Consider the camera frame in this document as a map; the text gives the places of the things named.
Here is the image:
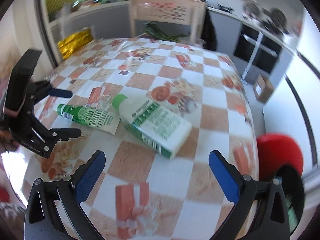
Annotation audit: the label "white green bottle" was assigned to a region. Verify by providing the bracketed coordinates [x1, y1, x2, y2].
[112, 94, 192, 159]

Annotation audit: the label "green vegetables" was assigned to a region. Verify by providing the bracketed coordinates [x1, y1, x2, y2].
[144, 22, 187, 43]

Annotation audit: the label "black built-in oven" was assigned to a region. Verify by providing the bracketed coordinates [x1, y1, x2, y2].
[233, 24, 282, 74]

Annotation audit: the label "green tube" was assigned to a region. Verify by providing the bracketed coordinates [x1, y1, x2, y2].
[56, 104, 120, 135]

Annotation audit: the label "cardboard box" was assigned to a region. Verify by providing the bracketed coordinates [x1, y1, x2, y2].
[253, 74, 274, 103]

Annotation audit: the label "white refrigerator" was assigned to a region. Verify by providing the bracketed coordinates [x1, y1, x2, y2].
[263, 10, 319, 176]

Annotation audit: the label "gold foil bag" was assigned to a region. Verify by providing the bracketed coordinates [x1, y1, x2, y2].
[57, 27, 93, 60]

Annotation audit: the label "red trash bin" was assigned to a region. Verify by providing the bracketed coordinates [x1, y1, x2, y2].
[257, 133, 305, 233]

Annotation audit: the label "white stick mop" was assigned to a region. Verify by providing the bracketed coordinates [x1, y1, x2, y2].
[241, 31, 264, 85]

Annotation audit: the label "checkered tablecloth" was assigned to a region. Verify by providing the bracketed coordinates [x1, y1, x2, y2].
[10, 37, 259, 240]

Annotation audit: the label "white perforated chair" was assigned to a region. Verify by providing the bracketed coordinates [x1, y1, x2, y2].
[128, 0, 207, 45]

